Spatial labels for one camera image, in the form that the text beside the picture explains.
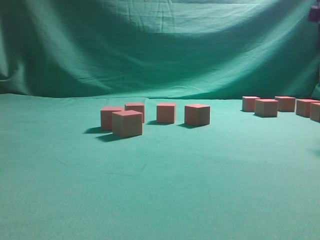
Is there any green cloth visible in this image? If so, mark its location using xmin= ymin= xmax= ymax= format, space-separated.
xmin=0 ymin=0 xmax=320 ymax=240

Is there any pink wooden cube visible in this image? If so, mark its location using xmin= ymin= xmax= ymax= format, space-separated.
xmin=100 ymin=106 xmax=124 ymax=130
xmin=184 ymin=104 xmax=211 ymax=126
xmin=111 ymin=110 xmax=143 ymax=138
xmin=274 ymin=96 xmax=296 ymax=112
xmin=309 ymin=102 xmax=320 ymax=123
xmin=124 ymin=102 xmax=145 ymax=123
xmin=254 ymin=99 xmax=278 ymax=118
xmin=242 ymin=96 xmax=260 ymax=113
xmin=156 ymin=103 xmax=177 ymax=124
xmin=295 ymin=99 xmax=320 ymax=118

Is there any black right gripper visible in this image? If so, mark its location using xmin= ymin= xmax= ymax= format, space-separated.
xmin=308 ymin=5 xmax=320 ymax=23

